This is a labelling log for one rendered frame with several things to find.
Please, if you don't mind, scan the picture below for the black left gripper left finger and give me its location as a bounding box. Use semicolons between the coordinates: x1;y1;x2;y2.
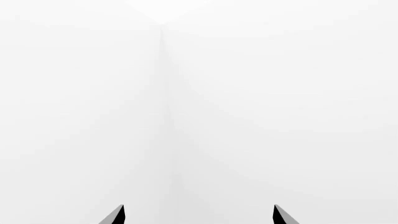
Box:
98;203;126;224

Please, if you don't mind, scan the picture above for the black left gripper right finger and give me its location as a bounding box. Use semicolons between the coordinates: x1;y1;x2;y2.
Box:
272;203;300;224

